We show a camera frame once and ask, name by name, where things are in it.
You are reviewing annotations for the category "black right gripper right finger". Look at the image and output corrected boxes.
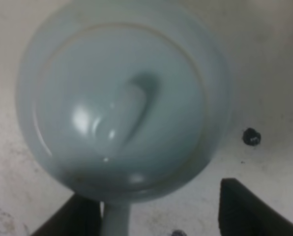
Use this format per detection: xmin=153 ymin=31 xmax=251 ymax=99
xmin=218 ymin=178 xmax=293 ymax=236

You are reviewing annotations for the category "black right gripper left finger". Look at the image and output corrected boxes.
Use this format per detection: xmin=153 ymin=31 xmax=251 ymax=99
xmin=32 ymin=194 xmax=102 ymax=236

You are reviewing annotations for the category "light blue porcelain teapot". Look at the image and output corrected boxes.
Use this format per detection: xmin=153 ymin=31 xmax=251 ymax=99
xmin=16 ymin=0 xmax=231 ymax=236

